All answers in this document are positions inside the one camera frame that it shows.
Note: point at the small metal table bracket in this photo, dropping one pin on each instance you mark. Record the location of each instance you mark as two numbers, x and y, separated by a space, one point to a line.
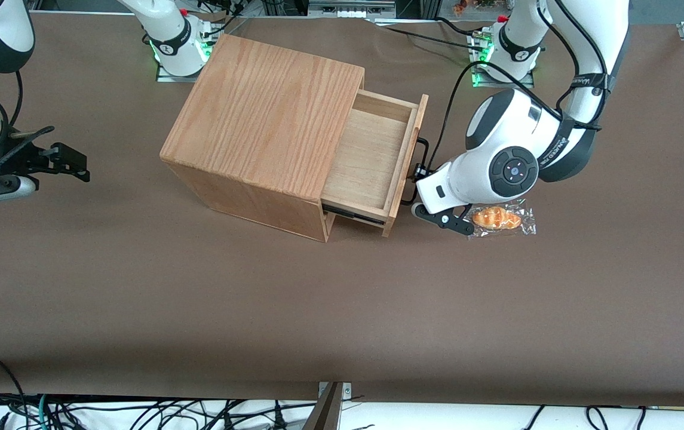
346 389

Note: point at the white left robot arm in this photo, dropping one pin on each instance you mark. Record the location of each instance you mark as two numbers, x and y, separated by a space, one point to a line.
497 143

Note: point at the wooden drawer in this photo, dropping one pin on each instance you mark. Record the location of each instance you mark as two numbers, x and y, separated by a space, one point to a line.
368 161

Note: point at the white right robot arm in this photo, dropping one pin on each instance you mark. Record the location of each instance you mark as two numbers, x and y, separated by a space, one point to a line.
168 30

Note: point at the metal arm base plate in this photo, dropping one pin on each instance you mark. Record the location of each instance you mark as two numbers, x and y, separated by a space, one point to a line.
165 77
503 84

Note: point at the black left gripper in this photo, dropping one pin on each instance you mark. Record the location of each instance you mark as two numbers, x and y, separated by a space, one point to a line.
420 171

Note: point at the wooden drawer cabinet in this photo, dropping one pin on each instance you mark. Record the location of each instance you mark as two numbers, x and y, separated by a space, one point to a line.
258 113

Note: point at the brown table cover sheet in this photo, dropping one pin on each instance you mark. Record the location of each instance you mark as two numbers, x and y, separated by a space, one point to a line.
198 298

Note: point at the bread roll in clear wrapper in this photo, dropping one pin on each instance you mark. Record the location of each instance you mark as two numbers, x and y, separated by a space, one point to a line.
506 220

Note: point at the orange background object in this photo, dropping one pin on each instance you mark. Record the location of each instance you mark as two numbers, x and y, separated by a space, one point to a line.
460 7

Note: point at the grey background device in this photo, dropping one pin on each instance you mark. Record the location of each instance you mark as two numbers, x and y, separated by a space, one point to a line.
350 7

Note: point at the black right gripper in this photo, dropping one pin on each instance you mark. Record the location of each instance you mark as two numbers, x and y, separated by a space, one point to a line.
21 159

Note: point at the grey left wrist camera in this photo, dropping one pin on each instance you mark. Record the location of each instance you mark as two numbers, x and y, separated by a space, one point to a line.
449 222

